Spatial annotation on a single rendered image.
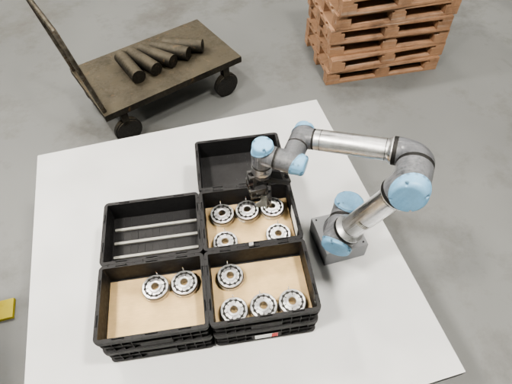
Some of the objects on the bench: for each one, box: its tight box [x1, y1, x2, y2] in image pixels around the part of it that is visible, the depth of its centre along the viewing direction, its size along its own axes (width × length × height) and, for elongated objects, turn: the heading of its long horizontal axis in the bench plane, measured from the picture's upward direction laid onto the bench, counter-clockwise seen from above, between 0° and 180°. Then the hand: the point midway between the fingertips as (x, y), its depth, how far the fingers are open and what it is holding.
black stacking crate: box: [104, 329, 215, 362], centre depth 167 cm, size 40×30×12 cm
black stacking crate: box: [212, 316, 318, 346], centre depth 170 cm, size 40×30×12 cm
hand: (265, 200), depth 169 cm, fingers open, 5 cm apart
